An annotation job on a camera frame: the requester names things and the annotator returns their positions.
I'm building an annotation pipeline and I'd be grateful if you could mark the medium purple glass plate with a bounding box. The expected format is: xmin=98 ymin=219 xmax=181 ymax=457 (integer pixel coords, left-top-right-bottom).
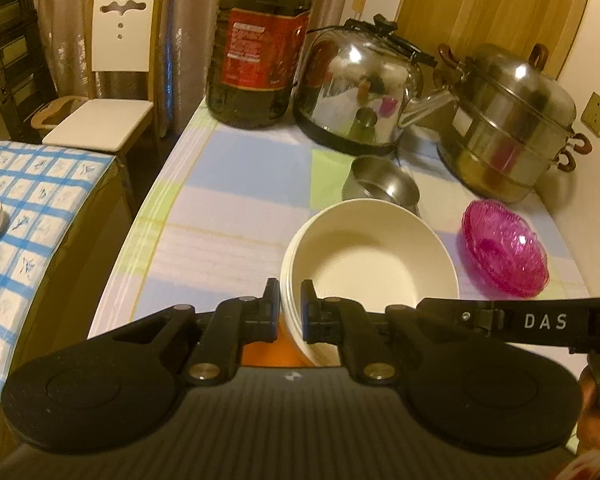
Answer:
xmin=461 ymin=202 xmax=550 ymax=293

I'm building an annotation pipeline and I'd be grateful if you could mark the checked pastel tablecloth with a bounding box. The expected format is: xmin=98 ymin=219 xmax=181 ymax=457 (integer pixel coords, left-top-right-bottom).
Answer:
xmin=87 ymin=97 xmax=593 ymax=361

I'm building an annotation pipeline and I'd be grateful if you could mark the orange plastic bowl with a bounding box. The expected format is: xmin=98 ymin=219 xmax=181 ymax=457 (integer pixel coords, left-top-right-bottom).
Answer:
xmin=240 ymin=320 xmax=307 ymax=367

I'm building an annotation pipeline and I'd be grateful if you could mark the person's right hand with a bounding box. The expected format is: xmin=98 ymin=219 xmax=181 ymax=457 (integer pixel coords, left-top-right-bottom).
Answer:
xmin=576 ymin=364 xmax=600 ymax=455

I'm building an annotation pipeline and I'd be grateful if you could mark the stainless steel bowl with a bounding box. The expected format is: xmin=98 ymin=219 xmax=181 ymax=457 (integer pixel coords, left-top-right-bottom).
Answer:
xmin=341 ymin=155 xmax=422 ymax=217

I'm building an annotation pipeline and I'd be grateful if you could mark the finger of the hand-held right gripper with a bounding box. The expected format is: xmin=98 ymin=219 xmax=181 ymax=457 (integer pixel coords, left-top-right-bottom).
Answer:
xmin=416 ymin=297 xmax=506 ymax=335

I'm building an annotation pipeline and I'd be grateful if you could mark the stainless steel kettle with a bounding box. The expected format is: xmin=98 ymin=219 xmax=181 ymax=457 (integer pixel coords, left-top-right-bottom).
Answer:
xmin=292 ymin=14 xmax=456 ymax=157

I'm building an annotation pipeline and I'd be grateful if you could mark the blue white patterned tablecloth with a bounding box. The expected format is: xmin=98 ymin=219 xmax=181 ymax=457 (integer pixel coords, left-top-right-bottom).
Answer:
xmin=0 ymin=135 xmax=118 ymax=466

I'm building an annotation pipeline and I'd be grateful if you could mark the white plastic bowl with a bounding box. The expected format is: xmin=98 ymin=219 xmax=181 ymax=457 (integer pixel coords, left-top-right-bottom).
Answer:
xmin=280 ymin=199 xmax=460 ymax=367

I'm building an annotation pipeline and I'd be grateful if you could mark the brown curved wooden object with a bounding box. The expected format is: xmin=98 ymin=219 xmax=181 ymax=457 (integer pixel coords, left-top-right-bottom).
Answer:
xmin=30 ymin=95 xmax=88 ymax=133

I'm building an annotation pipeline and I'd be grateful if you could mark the white wooden chair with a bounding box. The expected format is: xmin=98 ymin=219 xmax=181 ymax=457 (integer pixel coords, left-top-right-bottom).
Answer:
xmin=42 ymin=0 xmax=165 ymax=153

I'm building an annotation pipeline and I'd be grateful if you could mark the beige wall socket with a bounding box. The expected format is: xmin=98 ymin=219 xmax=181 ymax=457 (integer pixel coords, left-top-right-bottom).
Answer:
xmin=580 ymin=92 xmax=600 ymax=136

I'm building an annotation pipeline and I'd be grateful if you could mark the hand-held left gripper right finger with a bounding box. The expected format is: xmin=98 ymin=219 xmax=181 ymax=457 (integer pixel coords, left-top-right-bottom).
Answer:
xmin=300 ymin=279 xmax=482 ymax=387

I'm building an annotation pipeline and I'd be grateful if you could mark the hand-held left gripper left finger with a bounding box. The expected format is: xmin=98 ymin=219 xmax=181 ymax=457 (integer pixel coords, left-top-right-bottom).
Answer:
xmin=87 ymin=277 xmax=283 ymax=387

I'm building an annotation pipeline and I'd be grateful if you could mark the stainless steel steamer pot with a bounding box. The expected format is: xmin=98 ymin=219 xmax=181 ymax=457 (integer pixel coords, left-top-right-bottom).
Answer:
xmin=434 ymin=42 xmax=593 ymax=204

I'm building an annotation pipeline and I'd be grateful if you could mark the beige curtain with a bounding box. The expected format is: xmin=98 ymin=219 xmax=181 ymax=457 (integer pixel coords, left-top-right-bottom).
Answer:
xmin=27 ymin=0 xmax=366 ymax=138

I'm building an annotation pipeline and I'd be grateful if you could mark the black shelf rack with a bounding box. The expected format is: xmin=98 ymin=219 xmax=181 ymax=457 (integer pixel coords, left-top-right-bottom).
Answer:
xmin=0 ymin=0 xmax=56 ymax=142

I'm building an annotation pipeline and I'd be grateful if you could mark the large cooking oil bottle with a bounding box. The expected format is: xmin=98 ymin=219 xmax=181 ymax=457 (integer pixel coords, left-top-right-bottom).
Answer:
xmin=206 ymin=0 xmax=313 ymax=129

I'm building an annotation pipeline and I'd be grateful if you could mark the wooden door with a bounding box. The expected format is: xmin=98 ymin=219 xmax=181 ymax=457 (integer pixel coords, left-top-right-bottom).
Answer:
xmin=395 ymin=0 xmax=597 ymax=81

